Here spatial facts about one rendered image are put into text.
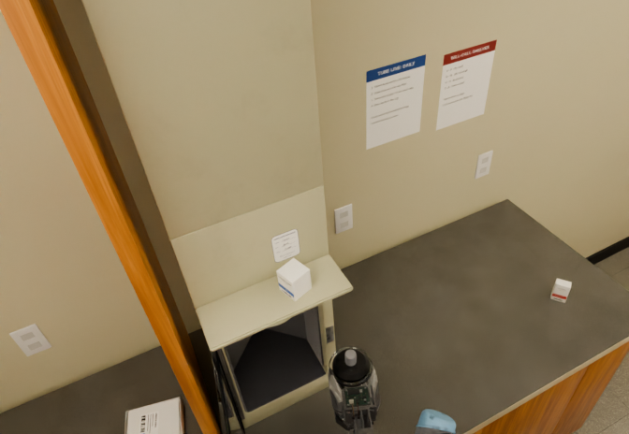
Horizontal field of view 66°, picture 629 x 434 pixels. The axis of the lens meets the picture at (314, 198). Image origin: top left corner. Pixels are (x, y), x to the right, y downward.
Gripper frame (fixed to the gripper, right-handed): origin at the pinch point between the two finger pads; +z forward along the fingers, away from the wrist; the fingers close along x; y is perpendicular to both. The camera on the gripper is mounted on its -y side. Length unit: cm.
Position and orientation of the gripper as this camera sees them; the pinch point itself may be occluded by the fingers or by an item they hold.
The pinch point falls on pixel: (350, 370)
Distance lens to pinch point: 128.9
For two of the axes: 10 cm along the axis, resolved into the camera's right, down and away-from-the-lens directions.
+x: -9.9, 1.0, -0.4
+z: -1.0, -6.0, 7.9
